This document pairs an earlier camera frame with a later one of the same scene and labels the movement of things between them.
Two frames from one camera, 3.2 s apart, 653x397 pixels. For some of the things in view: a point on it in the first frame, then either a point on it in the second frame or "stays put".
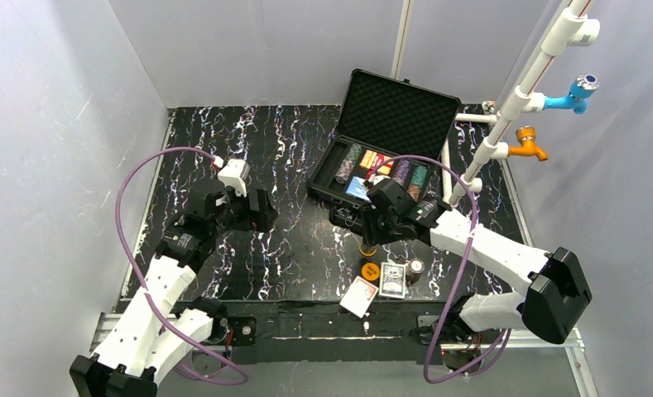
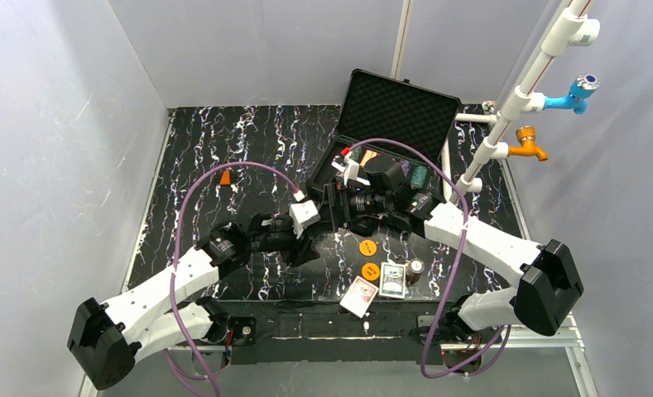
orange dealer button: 370,271 stays put
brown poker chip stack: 415,268 stays put
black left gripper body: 259,209 to 295,247
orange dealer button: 367,253 stays put
